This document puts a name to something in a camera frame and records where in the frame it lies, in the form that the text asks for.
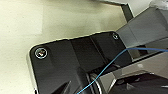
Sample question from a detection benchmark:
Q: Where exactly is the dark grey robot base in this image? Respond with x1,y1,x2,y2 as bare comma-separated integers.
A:
28,31,134,94

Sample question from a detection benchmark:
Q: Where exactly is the black robot torso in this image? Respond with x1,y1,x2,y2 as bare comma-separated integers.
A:
76,49,168,94

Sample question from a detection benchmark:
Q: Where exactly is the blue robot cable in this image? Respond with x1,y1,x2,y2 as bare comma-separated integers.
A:
79,47,168,94

